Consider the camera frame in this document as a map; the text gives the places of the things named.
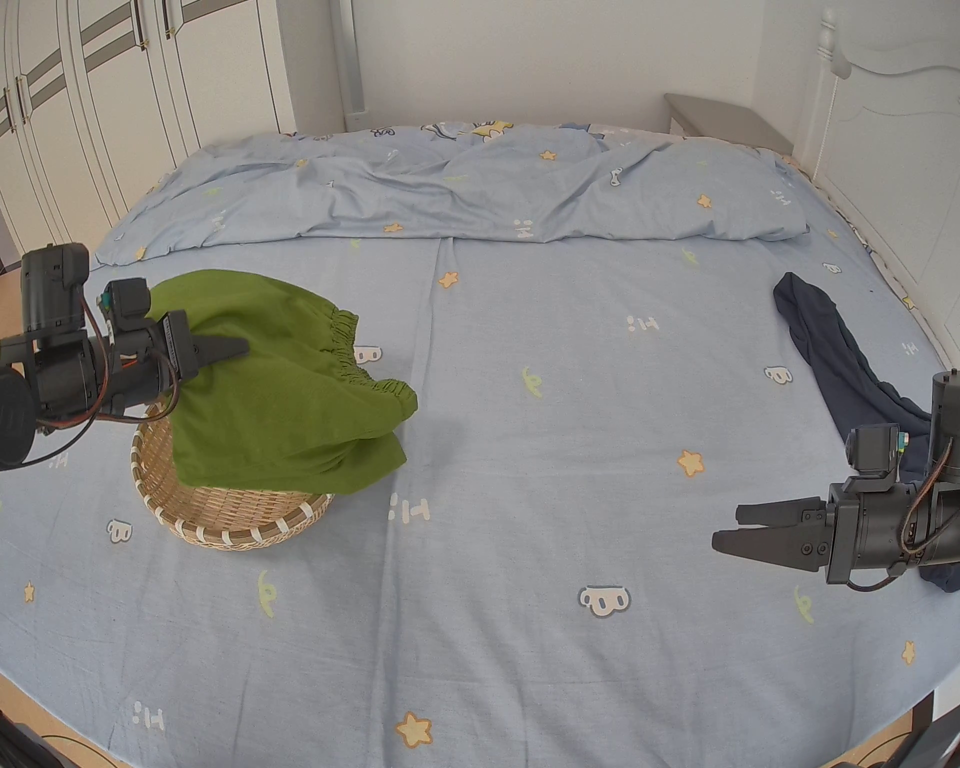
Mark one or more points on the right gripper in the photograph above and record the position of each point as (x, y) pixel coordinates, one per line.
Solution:
(877, 532)

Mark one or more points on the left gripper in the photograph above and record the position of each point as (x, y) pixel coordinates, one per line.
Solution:
(135, 379)

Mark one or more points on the green shorts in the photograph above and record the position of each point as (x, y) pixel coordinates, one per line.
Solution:
(285, 405)

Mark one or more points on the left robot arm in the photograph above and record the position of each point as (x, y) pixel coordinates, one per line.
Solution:
(60, 375)

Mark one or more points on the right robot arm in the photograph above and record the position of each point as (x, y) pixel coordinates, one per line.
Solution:
(941, 480)

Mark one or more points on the round woven basket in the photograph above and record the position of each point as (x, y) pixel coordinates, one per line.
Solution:
(225, 517)

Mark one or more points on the dark blue garment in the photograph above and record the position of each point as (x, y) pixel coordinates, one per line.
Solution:
(825, 337)

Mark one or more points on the bed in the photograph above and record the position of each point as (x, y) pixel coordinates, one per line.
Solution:
(525, 487)

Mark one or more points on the white wardrobe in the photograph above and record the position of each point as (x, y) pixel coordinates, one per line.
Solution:
(112, 112)

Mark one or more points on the pale blue quilt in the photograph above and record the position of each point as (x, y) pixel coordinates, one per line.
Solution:
(487, 195)

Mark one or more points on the grey bedside table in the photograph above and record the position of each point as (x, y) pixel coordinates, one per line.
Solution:
(720, 120)

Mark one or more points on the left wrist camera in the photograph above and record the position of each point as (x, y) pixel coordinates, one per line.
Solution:
(127, 304)

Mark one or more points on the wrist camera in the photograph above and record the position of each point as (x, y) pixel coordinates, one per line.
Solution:
(874, 450)
(127, 304)

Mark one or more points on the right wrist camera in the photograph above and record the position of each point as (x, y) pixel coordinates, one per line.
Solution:
(874, 450)

